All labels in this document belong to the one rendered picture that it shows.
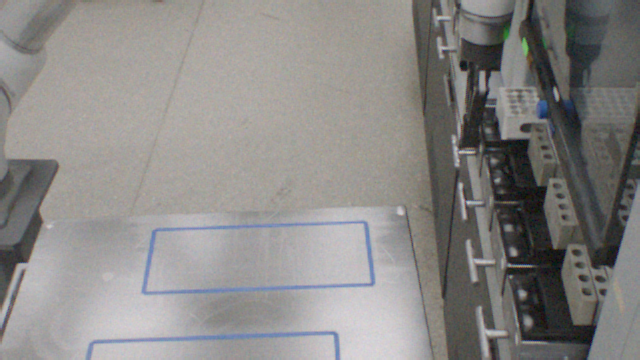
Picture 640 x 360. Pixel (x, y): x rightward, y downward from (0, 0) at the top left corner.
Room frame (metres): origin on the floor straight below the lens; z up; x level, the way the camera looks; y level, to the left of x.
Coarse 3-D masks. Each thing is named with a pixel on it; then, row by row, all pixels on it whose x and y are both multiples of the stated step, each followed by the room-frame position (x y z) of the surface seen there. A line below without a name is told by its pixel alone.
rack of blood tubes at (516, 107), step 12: (504, 96) 1.27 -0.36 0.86; (516, 96) 1.27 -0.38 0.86; (528, 96) 1.28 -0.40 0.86; (504, 108) 1.23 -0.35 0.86; (516, 108) 1.24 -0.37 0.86; (528, 108) 1.23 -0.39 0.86; (504, 120) 1.21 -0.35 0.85; (516, 120) 1.21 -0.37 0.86; (528, 120) 1.20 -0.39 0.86; (540, 120) 1.20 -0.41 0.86; (504, 132) 1.21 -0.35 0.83; (516, 132) 1.21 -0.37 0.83; (528, 132) 1.24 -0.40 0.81
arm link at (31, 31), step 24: (24, 0) 1.38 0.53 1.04; (48, 0) 1.37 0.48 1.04; (72, 0) 1.38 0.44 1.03; (0, 24) 1.38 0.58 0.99; (24, 24) 1.37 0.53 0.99; (48, 24) 1.38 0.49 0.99; (0, 48) 1.36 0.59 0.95; (24, 48) 1.37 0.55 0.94; (0, 72) 1.34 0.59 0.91; (24, 72) 1.36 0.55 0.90; (24, 96) 1.38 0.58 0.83
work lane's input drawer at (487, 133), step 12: (492, 108) 1.31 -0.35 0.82; (492, 120) 1.26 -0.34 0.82; (480, 132) 1.24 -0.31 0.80; (492, 132) 1.23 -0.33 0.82; (456, 144) 1.28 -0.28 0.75; (480, 144) 1.22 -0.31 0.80; (492, 144) 1.20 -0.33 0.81; (504, 144) 1.20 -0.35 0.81; (516, 144) 1.20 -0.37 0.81; (528, 144) 1.20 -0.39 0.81; (456, 156) 1.24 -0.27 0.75; (468, 156) 1.25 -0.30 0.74; (480, 156) 1.20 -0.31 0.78; (456, 168) 1.21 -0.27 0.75; (480, 168) 1.19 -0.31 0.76
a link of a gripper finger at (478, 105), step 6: (474, 90) 1.21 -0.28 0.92; (486, 90) 1.20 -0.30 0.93; (474, 96) 1.21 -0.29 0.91; (480, 96) 1.21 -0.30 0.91; (486, 96) 1.20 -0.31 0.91; (474, 102) 1.21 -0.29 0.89; (480, 102) 1.21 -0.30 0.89; (486, 102) 1.21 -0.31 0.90; (474, 108) 1.21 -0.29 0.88; (480, 108) 1.21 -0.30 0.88; (474, 114) 1.22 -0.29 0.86; (480, 114) 1.22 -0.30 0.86; (468, 120) 1.22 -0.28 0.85; (480, 120) 1.22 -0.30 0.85
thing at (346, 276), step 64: (64, 256) 0.92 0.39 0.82; (128, 256) 0.92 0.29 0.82; (192, 256) 0.91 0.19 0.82; (256, 256) 0.91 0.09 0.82; (320, 256) 0.91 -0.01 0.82; (384, 256) 0.90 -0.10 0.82; (0, 320) 0.82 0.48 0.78; (64, 320) 0.79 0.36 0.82; (128, 320) 0.78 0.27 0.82; (192, 320) 0.78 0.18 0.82; (256, 320) 0.78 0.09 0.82; (320, 320) 0.77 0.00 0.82; (384, 320) 0.77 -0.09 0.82
